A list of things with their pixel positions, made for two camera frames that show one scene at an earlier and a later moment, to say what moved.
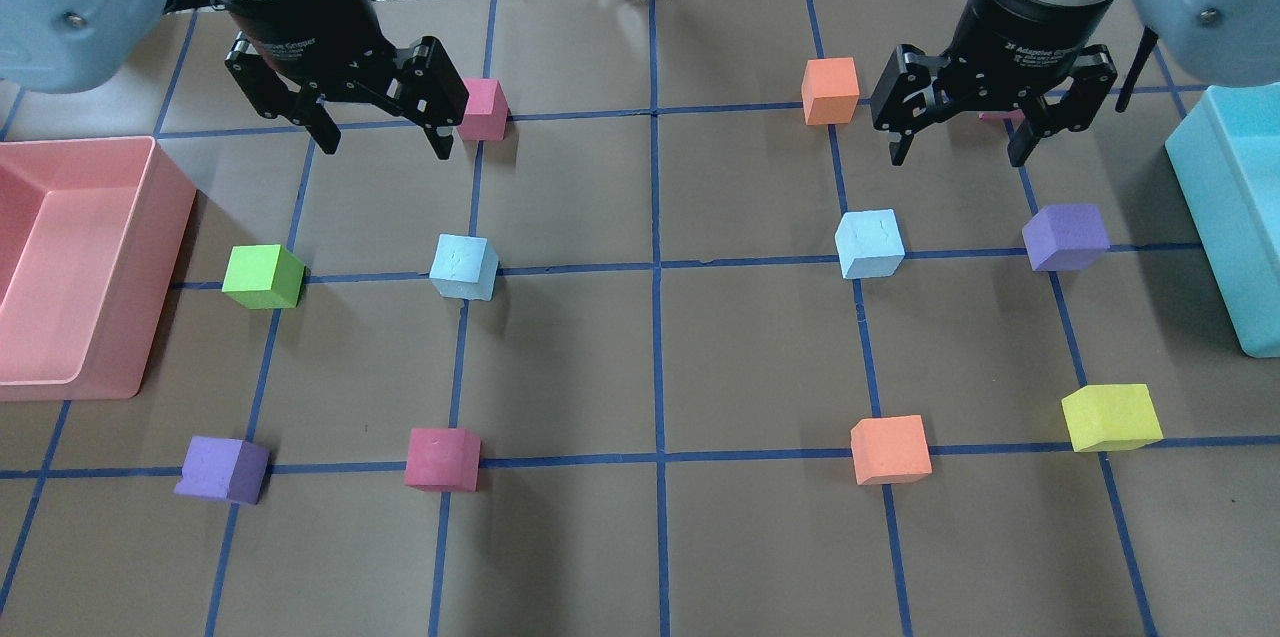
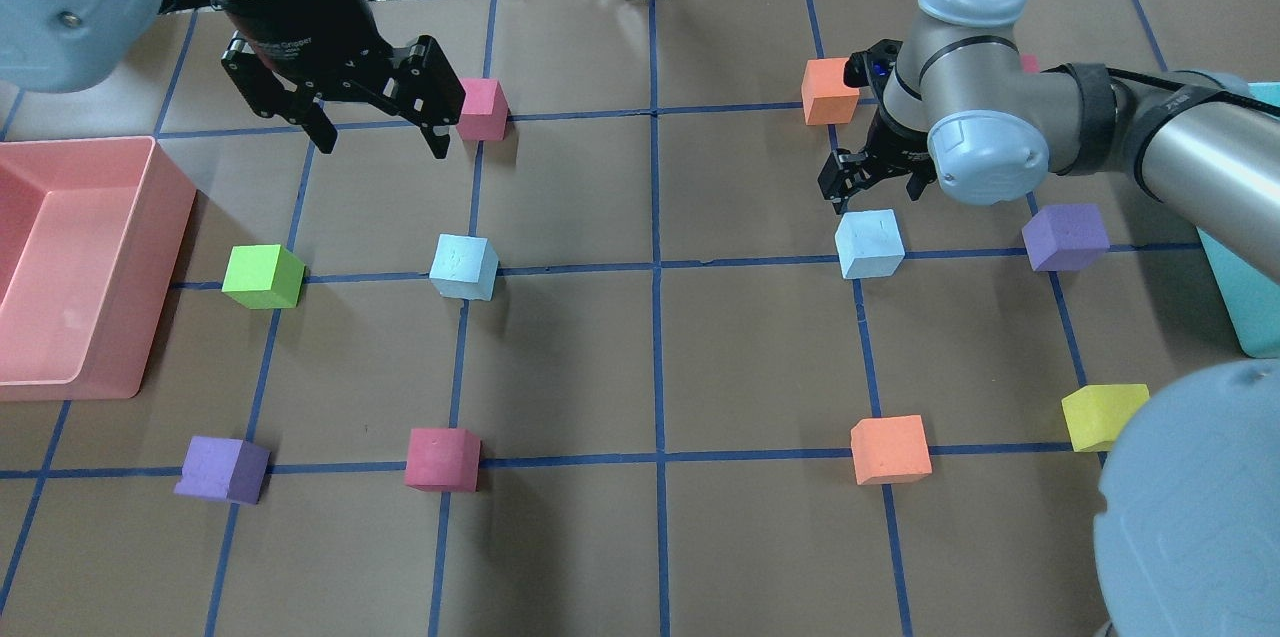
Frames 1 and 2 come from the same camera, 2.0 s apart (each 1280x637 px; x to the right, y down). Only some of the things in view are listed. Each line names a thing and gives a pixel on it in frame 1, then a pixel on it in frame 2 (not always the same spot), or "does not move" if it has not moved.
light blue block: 869,243 does not move
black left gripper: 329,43 does not move
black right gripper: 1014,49 to 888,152
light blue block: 464,267 does not move
